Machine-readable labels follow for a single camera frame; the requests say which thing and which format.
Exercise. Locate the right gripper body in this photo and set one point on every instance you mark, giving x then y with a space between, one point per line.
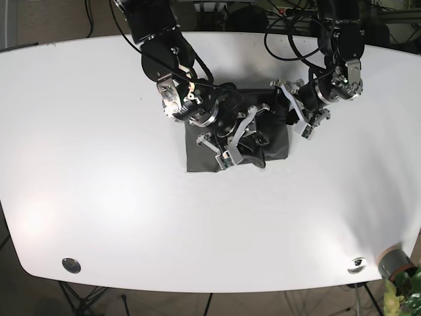
218 112

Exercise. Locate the right metal table grommet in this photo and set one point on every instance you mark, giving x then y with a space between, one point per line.
357 265

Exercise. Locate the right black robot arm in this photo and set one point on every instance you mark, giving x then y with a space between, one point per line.
167 58

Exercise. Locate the left metal table grommet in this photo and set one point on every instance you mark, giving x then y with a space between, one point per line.
71 265

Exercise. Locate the green plant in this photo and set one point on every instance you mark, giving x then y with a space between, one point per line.
402 296

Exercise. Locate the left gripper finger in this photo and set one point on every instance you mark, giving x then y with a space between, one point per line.
315 121
290 90

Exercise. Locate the dark grey T-shirt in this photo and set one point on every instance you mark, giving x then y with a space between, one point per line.
271 139

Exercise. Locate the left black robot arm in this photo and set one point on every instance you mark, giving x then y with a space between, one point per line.
334 66

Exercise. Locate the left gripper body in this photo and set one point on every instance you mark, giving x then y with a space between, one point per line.
342 83

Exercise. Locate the grey plant pot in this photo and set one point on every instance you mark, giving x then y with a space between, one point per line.
394 260

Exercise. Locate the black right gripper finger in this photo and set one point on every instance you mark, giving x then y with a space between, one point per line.
205 139
252 111

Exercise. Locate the metal table grommet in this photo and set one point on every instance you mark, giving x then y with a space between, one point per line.
357 265
71 265

